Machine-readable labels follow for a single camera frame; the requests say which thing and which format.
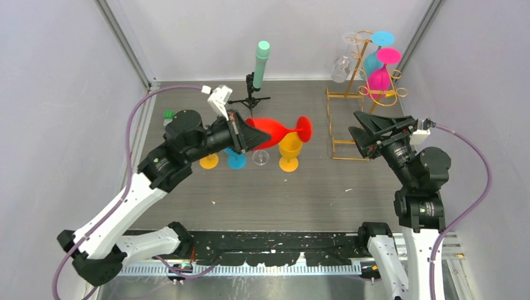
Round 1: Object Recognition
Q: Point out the clear wine glass back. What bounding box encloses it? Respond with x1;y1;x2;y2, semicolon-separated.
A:
331;31;359;83

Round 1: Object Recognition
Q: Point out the green toy block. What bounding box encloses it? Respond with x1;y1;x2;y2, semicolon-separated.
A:
163;110;174;120

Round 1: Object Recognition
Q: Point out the red wine glass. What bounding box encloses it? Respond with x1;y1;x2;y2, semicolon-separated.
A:
246;116;313;150

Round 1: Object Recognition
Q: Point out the blue wine glass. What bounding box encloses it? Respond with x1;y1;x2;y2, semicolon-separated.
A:
224;147;247;169

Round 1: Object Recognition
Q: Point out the aluminium frame rail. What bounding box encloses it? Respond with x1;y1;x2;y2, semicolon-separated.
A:
87;231;464;278

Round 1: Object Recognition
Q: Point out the clear wine glass front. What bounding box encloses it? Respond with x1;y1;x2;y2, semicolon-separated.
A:
252;149;270;166

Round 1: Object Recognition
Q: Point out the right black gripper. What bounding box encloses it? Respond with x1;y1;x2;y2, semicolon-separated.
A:
347;110;416;186

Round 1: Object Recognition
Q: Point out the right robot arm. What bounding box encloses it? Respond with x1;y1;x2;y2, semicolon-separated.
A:
348;111;451;299

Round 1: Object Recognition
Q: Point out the cyan wine glass back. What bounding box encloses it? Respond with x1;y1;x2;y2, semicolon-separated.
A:
361;31;395;79

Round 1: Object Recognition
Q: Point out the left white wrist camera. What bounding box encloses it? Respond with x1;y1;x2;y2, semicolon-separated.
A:
207;85;233;121

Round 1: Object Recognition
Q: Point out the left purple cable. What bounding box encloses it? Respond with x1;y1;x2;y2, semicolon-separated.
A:
52;84;212;300

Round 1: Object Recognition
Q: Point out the clear wine glass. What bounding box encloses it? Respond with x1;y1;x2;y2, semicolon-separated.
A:
331;31;359;83
252;149;270;166

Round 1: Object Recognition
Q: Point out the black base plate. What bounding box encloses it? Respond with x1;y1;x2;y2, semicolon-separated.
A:
141;230;398;268

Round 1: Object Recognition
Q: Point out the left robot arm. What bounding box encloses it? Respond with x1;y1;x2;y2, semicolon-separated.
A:
57;109;271;286

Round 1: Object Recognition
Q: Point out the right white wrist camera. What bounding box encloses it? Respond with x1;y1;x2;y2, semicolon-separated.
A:
410;118;434;146

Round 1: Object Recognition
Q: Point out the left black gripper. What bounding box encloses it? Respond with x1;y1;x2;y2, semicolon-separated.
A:
185;109;271;164

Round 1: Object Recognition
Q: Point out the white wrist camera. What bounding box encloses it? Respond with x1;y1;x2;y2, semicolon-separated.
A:
207;85;233;121
410;118;434;146

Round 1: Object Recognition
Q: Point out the orange wine glass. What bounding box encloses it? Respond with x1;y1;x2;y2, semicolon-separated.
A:
199;153;219;169
278;132;303;173

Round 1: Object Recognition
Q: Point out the magenta wine glass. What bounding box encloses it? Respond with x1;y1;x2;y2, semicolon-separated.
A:
367;47;401;100

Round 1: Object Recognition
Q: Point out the gold wire glass rack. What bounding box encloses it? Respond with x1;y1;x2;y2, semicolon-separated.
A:
324;29;409;162

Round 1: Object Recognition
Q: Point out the mint green microphone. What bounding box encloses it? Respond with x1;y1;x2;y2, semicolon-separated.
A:
252;40;271;90

